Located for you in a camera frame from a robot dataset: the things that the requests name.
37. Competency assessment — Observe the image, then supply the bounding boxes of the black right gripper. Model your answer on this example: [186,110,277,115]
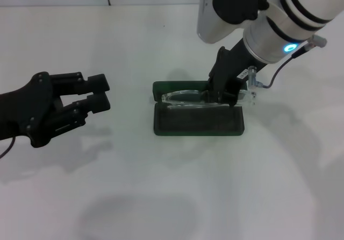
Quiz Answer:
[206,39,267,108]

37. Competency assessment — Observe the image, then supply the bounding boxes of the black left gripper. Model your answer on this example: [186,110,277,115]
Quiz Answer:
[0,72,112,149]

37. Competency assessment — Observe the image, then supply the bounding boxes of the clear plastic glasses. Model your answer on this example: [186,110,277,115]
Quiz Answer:
[160,88,258,111]

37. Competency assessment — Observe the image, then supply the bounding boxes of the green glasses case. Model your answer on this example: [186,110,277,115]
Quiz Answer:
[152,80,248,137]

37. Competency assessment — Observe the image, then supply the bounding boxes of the right arm cable with plug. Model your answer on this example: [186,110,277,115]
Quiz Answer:
[246,33,328,89]

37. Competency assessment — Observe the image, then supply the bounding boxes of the arm cable with plug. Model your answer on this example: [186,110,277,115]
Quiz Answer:
[0,137,16,159]
[246,33,328,89]

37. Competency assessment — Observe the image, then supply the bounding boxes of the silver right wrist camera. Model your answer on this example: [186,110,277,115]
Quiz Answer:
[197,0,260,45]

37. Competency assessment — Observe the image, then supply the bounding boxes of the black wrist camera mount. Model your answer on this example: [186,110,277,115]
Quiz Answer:
[213,0,270,26]

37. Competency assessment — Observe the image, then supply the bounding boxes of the left arm cable with plug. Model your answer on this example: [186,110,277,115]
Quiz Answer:
[0,137,16,159]

